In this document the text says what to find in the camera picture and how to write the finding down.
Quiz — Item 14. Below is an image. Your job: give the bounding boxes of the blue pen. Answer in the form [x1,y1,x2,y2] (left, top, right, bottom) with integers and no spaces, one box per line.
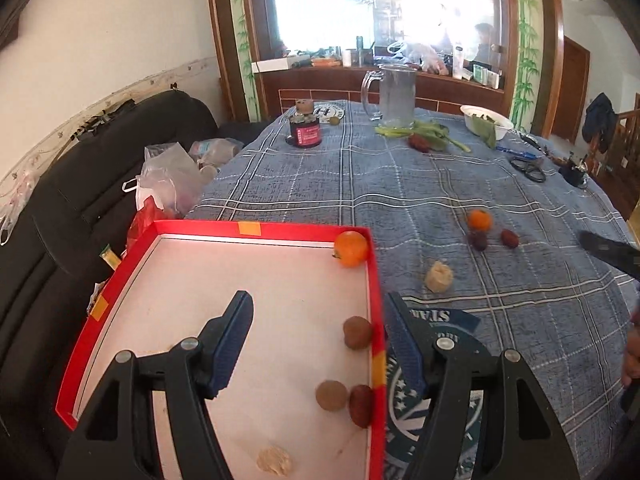
[496,145,539,162]

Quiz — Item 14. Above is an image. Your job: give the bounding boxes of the blue plaid tablecloth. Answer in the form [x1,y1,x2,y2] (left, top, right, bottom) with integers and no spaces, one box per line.
[191,101,638,479]

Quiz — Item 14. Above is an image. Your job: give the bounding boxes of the green leaf over bowl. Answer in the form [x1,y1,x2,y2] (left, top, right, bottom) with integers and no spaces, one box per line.
[470,114,497,150]

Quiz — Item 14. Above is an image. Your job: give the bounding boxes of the person's right hand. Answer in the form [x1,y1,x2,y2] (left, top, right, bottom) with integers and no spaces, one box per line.
[622,308,640,388]

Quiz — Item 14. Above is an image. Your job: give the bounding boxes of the dark wooden counter cabinet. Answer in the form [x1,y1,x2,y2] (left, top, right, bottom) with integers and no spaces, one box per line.
[252,58,513,117]

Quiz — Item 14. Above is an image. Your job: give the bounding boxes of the black sofa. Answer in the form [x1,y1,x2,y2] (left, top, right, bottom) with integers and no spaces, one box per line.
[0,89,271,480]

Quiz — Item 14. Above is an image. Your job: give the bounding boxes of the orange tangerine with stem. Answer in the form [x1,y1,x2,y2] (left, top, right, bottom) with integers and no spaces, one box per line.
[333,231,369,268]

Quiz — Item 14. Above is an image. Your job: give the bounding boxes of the clear glass beer mug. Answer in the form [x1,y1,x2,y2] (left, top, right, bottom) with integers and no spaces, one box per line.
[360,65,416,127]

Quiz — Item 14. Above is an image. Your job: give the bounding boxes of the wooden door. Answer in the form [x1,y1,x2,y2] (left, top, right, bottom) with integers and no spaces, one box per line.
[551,37,590,143]

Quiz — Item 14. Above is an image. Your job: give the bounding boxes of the red date near greens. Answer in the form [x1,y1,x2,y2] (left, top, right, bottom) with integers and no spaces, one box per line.
[407,133,432,153]

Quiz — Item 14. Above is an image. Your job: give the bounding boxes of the dark jar pink label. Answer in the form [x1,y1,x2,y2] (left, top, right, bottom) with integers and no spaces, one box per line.
[285,99,321,148]

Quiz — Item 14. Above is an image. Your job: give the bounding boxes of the red shallow box tray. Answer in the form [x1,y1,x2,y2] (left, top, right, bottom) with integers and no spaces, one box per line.
[55,220,386,479]

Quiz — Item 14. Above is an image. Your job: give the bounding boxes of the black cup with tools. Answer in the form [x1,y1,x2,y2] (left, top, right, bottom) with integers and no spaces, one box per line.
[559,153,588,190]

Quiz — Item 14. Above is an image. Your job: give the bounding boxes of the black scissors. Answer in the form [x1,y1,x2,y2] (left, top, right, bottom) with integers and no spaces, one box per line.
[509,158,547,183]

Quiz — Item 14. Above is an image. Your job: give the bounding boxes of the dark jacket on railing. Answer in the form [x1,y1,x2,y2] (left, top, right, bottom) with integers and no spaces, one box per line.
[582,92,618,154]

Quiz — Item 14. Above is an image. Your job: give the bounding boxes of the dark red jujube date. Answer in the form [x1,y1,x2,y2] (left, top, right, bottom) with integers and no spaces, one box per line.
[500,229,520,249]

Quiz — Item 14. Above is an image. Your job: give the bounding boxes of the white plastic bag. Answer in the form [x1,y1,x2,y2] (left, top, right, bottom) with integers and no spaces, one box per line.
[122,138,244,218]

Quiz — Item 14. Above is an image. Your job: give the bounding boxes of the wooden stair railing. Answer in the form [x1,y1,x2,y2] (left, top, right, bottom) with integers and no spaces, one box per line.
[594,94,640,220]

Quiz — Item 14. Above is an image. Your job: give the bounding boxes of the green leafy vegetable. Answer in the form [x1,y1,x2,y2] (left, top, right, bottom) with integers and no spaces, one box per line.
[374,120,472,153]

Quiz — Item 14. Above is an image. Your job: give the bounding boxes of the brown round longan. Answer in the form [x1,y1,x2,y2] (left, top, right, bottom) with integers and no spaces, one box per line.
[314,380,349,412]
[343,315,372,350]

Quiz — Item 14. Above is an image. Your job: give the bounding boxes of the small white peeled chunk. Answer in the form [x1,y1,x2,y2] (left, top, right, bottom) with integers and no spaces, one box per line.
[256,446,293,477]

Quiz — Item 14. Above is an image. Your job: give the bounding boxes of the white bowl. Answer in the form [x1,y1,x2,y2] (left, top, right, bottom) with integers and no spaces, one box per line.
[460,105,514,141]

